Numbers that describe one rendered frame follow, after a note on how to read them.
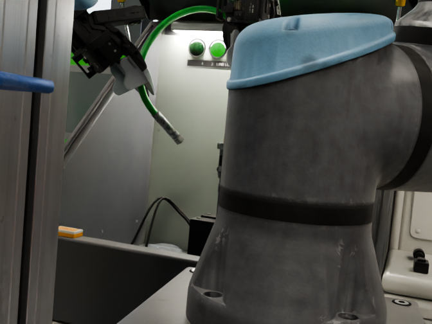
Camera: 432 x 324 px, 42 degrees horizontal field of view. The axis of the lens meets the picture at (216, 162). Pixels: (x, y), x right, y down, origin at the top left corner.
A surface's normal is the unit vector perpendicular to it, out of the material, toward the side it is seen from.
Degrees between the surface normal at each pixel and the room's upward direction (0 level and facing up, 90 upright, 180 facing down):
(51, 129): 90
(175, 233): 90
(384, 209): 43
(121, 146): 90
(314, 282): 73
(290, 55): 88
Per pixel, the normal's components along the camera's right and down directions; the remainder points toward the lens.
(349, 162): 0.46, 0.11
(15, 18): 0.97, 0.11
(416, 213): -0.30, -0.20
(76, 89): -0.33, 0.04
